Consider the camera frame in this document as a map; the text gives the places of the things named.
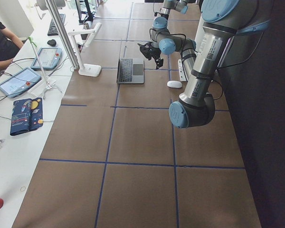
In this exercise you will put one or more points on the far teach pendant tablet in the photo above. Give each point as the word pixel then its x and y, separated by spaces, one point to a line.
pixel 49 57

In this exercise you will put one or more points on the near teach pendant tablet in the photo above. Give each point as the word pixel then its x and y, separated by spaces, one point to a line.
pixel 19 82

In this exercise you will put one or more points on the thin metal rod stand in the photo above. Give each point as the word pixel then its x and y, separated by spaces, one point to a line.
pixel 47 85

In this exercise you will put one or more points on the black computer mouse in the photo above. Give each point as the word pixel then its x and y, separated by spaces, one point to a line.
pixel 52 43

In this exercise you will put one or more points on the aluminium frame post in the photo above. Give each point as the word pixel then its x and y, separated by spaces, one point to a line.
pixel 52 8

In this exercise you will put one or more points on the black monitor stand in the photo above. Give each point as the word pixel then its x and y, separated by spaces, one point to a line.
pixel 84 15

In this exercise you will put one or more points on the seated person dark shirt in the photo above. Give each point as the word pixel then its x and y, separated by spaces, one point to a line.
pixel 10 45

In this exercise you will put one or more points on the navy space pattern pouch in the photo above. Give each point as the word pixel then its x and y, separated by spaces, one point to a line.
pixel 27 116

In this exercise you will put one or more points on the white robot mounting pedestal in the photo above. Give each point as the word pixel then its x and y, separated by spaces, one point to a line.
pixel 186 62

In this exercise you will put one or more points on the white desk lamp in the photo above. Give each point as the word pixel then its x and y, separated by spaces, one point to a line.
pixel 86 69

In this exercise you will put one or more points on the grey laptop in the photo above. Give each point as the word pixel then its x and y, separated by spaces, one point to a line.
pixel 130 71

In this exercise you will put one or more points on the white wireless mouse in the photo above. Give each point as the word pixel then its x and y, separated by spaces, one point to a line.
pixel 174 84

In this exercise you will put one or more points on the teach pendant tablet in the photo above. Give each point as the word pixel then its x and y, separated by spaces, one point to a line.
pixel 19 82
pixel 49 57

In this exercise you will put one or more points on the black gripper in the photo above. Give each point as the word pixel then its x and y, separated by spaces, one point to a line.
pixel 155 54

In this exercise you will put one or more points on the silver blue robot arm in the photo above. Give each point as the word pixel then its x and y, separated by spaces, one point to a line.
pixel 220 21
pixel 180 6

